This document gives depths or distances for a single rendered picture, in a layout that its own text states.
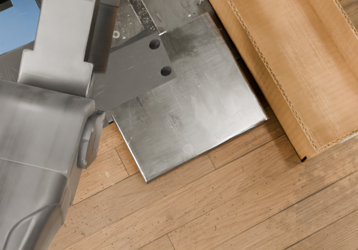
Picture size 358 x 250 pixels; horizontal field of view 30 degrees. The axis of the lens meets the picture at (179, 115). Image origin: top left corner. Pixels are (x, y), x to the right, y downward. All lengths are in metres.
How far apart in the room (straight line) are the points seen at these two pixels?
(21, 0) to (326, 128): 0.40
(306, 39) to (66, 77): 0.47
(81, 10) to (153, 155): 0.36
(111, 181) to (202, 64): 0.18
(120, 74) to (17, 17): 0.26
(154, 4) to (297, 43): 0.19
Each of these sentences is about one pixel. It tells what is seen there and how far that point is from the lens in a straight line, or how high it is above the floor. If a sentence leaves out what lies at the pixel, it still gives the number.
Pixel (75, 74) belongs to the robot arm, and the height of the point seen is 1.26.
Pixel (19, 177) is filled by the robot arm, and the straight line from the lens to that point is 0.41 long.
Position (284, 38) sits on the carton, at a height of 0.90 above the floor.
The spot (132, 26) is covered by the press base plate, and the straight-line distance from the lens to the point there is 0.87.
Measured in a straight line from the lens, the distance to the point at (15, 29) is 0.79.
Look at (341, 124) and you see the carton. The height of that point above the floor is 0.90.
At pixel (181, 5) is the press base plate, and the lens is 0.88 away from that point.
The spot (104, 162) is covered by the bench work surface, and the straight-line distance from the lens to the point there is 0.82.
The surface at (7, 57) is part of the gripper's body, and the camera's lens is 0.60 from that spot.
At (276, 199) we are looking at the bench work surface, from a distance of 0.83.
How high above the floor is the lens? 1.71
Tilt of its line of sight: 75 degrees down
